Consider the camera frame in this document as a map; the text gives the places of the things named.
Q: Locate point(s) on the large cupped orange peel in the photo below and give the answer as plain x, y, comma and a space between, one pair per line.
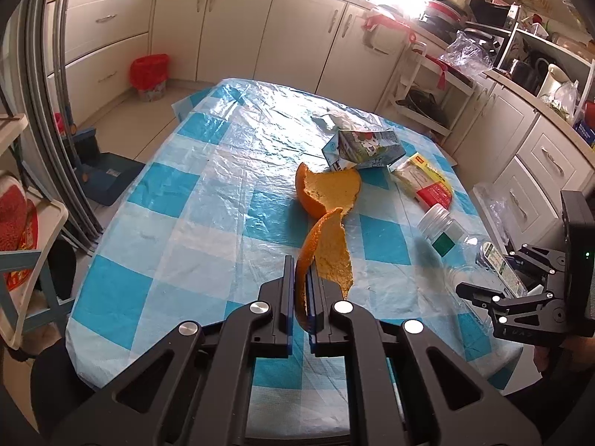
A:
325, 190

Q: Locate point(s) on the cream side cabinets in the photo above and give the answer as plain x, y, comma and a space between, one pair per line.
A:
525, 148

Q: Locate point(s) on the cream base cabinets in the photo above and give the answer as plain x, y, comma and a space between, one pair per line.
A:
279, 32

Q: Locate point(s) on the white storage rack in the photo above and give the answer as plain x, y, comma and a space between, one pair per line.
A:
460, 86

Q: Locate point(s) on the red plastic bag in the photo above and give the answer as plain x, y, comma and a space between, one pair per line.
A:
386, 22

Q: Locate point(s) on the clear bottle with white cap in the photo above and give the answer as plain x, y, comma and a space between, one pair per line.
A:
437, 220

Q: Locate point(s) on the clear plastic bottle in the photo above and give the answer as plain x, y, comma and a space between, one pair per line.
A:
469, 265

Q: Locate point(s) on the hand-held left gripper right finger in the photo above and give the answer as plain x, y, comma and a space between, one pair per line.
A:
325, 334

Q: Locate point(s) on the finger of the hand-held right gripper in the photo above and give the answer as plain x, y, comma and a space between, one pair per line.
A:
544, 262
525, 316

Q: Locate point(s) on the long orange peel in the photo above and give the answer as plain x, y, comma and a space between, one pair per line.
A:
330, 251

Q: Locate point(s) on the flattened milk carton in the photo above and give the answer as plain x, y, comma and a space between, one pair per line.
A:
372, 146

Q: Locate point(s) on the dark pan in rack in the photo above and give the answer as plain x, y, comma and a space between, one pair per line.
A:
425, 104

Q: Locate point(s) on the blue dustpan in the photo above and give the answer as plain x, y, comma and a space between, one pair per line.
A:
109, 174

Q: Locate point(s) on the blue checked plastic tablecloth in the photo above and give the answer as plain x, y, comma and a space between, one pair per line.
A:
186, 241

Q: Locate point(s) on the white jug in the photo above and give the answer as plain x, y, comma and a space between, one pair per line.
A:
552, 79

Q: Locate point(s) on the red trash bin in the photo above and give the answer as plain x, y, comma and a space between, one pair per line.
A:
148, 74

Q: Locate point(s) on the yellow red plastic packet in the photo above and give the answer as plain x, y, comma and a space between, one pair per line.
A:
427, 181

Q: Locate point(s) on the white chair with red cushion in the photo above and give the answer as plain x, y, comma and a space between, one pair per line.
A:
18, 223

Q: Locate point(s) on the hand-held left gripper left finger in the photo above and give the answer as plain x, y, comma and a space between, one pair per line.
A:
279, 330

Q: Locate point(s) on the clear plastic bag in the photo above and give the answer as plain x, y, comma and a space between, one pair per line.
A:
467, 51

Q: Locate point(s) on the cream drawer cabinet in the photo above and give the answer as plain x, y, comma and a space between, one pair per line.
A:
107, 32

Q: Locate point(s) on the black countertop appliance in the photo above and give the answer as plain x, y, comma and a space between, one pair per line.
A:
492, 4

